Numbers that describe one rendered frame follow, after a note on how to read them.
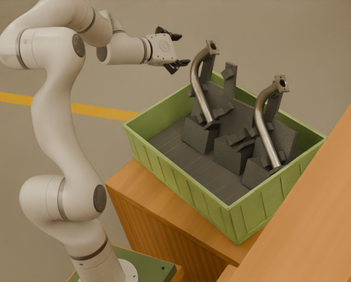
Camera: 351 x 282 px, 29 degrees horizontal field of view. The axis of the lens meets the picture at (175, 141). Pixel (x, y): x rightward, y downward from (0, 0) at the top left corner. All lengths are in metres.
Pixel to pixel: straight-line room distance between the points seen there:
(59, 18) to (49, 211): 0.49
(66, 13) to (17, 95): 2.95
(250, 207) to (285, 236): 1.46
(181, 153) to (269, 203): 0.43
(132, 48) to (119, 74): 2.42
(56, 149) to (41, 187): 0.12
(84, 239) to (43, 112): 0.37
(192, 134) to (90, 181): 0.76
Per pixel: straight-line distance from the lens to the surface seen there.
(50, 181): 1.75
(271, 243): 0.59
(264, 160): 2.12
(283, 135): 2.13
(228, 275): 1.91
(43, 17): 1.73
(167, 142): 2.45
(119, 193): 2.41
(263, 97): 2.11
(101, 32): 1.90
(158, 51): 2.14
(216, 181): 2.24
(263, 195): 2.07
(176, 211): 2.27
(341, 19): 4.53
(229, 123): 2.29
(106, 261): 1.88
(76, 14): 1.79
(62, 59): 1.62
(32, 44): 1.65
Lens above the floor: 2.39
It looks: 39 degrees down
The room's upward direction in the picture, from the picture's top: 17 degrees counter-clockwise
